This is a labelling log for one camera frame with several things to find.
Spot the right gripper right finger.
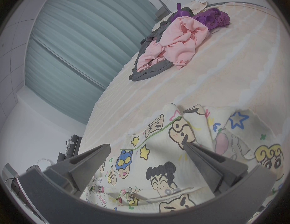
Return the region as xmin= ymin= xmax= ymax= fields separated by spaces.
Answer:
xmin=183 ymin=142 xmax=249 ymax=194

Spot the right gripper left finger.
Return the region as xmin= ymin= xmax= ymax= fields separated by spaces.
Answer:
xmin=43 ymin=144 xmax=112 ymax=192

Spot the white printed pyjama top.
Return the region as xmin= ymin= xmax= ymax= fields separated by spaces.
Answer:
xmin=80 ymin=103 xmax=285 ymax=213

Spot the bed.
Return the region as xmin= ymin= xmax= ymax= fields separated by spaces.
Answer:
xmin=80 ymin=0 xmax=290 ymax=216

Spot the black garment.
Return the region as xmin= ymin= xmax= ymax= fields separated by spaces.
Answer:
xmin=129 ymin=7 xmax=195 ymax=82

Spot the blue-green curtain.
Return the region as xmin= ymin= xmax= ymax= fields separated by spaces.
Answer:
xmin=25 ymin=0 xmax=160 ymax=126

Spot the pink garment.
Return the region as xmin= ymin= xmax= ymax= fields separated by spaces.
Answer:
xmin=136 ymin=16 xmax=210 ymax=73

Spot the purple garment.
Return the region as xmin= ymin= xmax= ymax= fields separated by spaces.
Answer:
xmin=171 ymin=3 xmax=231 ymax=30

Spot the cream pillow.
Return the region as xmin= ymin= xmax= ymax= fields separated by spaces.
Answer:
xmin=187 ymin=0 xmax=209 ymax=15

